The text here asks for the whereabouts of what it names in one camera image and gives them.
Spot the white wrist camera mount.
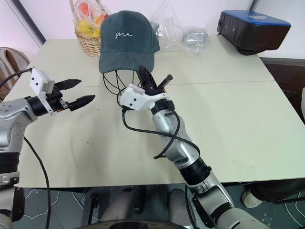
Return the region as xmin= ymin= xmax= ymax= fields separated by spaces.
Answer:
xmin=119 ymin=83 xmax=171 ymax=112
xmin=29 ymin=67 xmax=56 ymax=115

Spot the grey rounded leg shape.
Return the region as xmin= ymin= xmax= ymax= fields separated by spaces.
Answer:
xmin=102 ymin=187 xmax=143 ymax=224
xmin=167 ymin=187 xmax=192 ymax=225

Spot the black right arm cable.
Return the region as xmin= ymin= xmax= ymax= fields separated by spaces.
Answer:
xmin=121 ymin=107 xmax=201 ymax=161

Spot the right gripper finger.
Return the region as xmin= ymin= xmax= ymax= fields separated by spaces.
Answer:
xmin=158 ymin=74 xmax=174 ymax=89
xmin=138 ymin=64 xmax=158 ymax=88

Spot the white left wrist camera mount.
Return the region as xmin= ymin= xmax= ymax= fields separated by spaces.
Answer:
xmin=29 ymin=67 xmax=56 ymax=115

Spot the person's dark trouser leg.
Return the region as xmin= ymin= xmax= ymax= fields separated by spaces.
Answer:
xmin=248 ymin=176 xmax=305 ymax=204

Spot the dark brown chair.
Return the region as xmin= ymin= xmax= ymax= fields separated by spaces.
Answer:
xmin=259 ymin=56 xmax=305 ymax=125

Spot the orange fruit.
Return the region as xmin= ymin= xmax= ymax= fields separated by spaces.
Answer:
xmin=77 ymin=1 xmax=92 ymax=19

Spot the clear plastic bag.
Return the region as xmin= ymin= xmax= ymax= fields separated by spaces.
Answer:
xmin=151 ymin=4 xmax=211 ymax=58

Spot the black wire hat stand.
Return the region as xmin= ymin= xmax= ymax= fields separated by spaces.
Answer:
xmin=102 ymin=68 xmax=144 ymax=106

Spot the white shoe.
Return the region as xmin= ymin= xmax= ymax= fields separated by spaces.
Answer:
xmin=241 ymin=189 xmax=264 ymax=209

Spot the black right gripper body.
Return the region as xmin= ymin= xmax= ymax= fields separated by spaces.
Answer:
xmin=142 ymin=82 xmax=165 ymax=96

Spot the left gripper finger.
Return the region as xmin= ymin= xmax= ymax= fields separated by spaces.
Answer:
xmin=69 ymin=94 xmax=96 ymax=112
xmin=54 ymin=79 xmax=82 ymax=91

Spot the black and blue box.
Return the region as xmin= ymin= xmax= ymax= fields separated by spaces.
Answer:
xmin=216 ymin=9 xmax=292 ymax=56

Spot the beige chair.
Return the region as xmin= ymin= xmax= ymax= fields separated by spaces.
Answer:
xmin=0 ymin=47 xmax=31 ymax=102

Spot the black rounded base shape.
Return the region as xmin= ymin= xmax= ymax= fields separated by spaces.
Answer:
xmin=80 ymin=218 xmax=192 ymax=229

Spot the yellow fruit bunch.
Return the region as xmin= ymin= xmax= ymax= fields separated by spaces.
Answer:
xmin=77 ymin=19 xmax=102 ymax=37

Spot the dark green baseball cap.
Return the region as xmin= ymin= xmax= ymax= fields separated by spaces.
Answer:
xmin=98 ymin=10 xmax=161 ymax=75

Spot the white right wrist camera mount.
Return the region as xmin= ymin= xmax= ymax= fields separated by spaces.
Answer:
xmin=119 ymin=83 xmax=171 ymax=112

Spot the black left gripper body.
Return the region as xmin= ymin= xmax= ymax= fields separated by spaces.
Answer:
xmin=46 ymin=88 xmax=72 ymax=113

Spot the wicker basket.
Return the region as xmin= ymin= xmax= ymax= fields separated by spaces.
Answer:
xmin=69 ymin=0 xmax=112 ymax=58

